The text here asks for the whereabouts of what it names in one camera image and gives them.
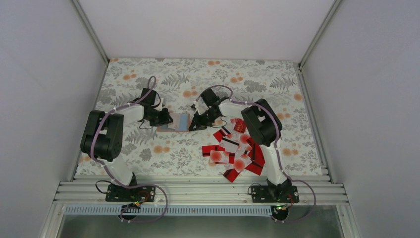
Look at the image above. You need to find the tan leather card holder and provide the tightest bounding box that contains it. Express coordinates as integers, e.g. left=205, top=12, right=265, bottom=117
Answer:
left=157, top=114, right=191, bottom=132

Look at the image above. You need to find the red card with gold print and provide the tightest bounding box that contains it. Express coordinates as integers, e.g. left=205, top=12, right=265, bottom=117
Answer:
left=231, top=118, right=247, bottom=133

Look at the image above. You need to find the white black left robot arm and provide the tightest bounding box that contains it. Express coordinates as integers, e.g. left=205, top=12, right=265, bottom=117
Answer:
left=80, top=103, right=173, bottom=201

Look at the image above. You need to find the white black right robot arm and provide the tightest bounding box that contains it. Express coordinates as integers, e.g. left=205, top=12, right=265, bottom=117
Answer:
left=188, top=97, right=292, bottom=202

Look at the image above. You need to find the red card bottom of pile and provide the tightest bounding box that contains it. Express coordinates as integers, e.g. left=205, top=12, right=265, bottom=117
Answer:
left=223, top=169, right=241, bottom=183

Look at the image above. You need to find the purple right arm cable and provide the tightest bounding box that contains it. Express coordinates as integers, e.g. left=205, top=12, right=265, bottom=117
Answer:
left=195, top=85, right=317, bottom=224

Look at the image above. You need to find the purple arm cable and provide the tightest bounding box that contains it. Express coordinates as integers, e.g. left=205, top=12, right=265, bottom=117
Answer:
left=89, top=76, right=168, bottom=224
left=195, top=85, right=317, bottom=224

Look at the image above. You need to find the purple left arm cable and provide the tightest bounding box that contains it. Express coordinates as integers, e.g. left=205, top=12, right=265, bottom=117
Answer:
left=89, top=76, right=168, bottom=224

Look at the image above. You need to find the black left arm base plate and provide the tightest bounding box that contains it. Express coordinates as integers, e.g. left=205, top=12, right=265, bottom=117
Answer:
left=105, top=184, right=156, bottom=202

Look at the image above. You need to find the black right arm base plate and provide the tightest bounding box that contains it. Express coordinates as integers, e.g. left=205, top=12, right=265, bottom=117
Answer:
left=248, top=184, right=300, bottom=203

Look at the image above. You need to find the perforated grey cable duct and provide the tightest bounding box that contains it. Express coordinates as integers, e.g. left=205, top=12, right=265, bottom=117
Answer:
left=63, top=204, right=271, bottom=217

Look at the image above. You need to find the aluminium rail frame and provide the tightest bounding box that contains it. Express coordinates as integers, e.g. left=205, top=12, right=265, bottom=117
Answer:
left=53, top=175, right=349, bottom=205

